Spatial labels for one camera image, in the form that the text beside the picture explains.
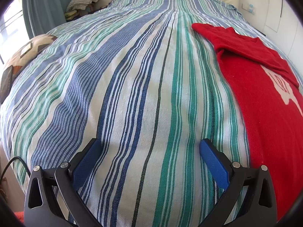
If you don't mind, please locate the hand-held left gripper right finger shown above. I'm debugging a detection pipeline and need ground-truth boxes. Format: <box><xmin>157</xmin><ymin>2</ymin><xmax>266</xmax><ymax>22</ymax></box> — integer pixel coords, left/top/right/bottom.
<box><xmin>199</xmin><ymin>138</ymin><xmax>277</xmax><ymax>227</ymax></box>

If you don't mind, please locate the dark smartphone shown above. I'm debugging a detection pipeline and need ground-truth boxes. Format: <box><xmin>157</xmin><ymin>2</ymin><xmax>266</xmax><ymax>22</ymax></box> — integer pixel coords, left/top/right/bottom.
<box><xmin>0</xmin><ymin>65</ymin><xmax>20</xmax><ymax>104</ymax></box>

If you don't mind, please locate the wall socket with blue covers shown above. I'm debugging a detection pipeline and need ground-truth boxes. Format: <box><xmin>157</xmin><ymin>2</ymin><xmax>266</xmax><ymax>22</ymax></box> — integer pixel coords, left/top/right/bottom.
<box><xmin>242</xmin><ymin>2</ymin><xmax>255</xmax><ymax>13</ymax></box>

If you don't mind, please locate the white wardrobe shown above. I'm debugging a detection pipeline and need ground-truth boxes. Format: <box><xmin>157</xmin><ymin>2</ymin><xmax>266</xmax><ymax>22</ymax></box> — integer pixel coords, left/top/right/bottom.
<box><xmin>239</xmin><ymin>0</ymin><xmax>303</xmax><ymax>59</ymax></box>

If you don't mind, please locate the red sweater with white animal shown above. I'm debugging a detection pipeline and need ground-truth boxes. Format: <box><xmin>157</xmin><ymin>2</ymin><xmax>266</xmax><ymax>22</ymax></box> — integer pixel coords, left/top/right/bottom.
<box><xmin>191</xmin><ymin>23</ymin><xmax>303</xmax><ymax>223</ymax></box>

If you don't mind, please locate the blue curtain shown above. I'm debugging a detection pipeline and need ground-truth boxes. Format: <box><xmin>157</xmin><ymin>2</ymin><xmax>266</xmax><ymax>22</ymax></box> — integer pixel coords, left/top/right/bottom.
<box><xmin>22</xmin><ymin>0</ymin><xmax>84</xmax><ymax>39</ymax></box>

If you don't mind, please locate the orange fuzzy cloth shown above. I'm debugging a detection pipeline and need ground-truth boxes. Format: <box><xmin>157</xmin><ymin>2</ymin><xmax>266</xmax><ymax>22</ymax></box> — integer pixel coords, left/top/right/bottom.
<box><xmin>13</xmin><ymin>211</ymin><xmax>25</xmax><ymax>227</ymax></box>

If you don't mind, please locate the blue green striped bedspread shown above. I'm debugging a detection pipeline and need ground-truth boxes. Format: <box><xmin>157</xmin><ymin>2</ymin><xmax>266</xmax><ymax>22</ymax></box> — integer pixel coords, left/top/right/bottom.
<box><xmin>0</xmin><ymin>0</ymin><xmax>303</xmax><ymax>227</ymax></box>

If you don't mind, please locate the pile of dark clothes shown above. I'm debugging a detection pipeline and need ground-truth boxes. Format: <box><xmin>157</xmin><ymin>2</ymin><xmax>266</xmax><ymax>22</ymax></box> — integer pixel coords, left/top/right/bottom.
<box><xmin>65</xmin><ymin>5</ymin><xmax>95</xmax><ymax>21</ymax></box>

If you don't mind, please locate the black cable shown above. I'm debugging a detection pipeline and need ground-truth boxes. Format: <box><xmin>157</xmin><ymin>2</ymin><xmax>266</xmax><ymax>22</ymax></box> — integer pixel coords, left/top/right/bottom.
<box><xmin>0</xmin><ymin>156</ymin><xmax>31</xmax><ymax>182</ymax></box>

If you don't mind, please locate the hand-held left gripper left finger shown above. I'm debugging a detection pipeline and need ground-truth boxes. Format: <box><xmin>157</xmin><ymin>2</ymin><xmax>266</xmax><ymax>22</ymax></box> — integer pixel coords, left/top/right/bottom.
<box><xmin>24</xmin><ymin>138</ymin><xmax>102</xmax><ymax>227</ymax></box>

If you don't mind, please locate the window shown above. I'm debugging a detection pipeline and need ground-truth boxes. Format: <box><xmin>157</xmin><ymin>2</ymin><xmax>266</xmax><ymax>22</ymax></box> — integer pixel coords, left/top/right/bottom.
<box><xmin>0</xmin><ymin>0</ymin><xmax>26</xmax><ymax>63</ymax></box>

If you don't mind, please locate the beige patterned pillow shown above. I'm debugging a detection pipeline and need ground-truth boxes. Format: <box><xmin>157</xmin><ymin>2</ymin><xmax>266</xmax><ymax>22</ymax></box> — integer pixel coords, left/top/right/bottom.
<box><xmin>0</xmin><ymin>34</ymin><xmax>58</xmax><ymax>100</ymax></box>

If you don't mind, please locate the folded striped cloth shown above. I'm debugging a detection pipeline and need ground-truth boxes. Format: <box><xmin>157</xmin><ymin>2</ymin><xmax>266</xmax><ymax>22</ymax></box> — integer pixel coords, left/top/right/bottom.
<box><xmin>66</xmin><ymin>0</ymin><xmax>103</xmax><ymax>12</ymax></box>

